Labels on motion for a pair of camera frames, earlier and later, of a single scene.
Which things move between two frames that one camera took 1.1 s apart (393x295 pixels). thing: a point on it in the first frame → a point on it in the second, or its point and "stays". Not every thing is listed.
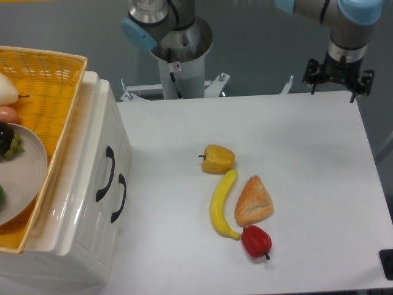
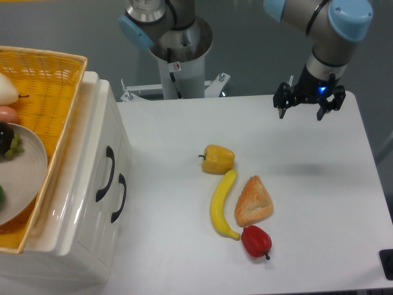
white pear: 9,94 stays
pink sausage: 8,115 stays
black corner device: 386,257 stays
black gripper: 342,71 → 310,88
